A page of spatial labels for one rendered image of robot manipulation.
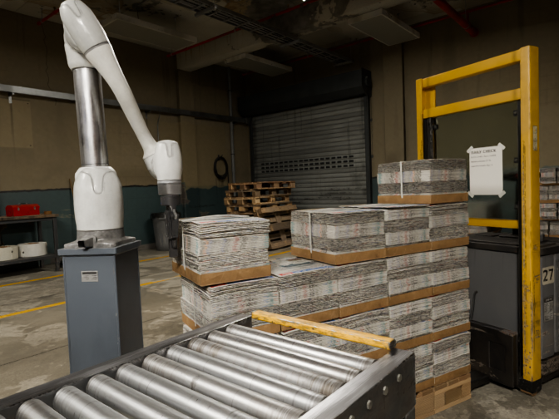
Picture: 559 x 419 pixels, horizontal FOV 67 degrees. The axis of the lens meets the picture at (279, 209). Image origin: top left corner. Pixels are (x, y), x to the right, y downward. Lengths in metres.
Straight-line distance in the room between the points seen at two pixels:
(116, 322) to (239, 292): 0.44
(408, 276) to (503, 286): 0.86
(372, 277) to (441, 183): 0.63
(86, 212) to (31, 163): 6.70
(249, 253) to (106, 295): 0.52
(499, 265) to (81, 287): 2.26
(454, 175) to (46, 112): 7.21
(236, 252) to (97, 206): 0.51
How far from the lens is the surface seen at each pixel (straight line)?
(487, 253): 2.89
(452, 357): 2.50
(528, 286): 2.61
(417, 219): 2.16
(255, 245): 1.62
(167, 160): 1.64
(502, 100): 2.67
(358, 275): 1.93
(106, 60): 1.69
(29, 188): 8.21
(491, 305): 2.95
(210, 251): 1.55
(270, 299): 1.68
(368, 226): 1.95
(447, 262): 2.34
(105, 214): 1.55
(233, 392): 0.87
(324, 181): 9.63
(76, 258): 1.59
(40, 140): 8.34
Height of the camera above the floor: 1.18
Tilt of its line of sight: 3 degrees down
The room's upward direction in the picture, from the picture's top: 2 degrees counter-clockwise
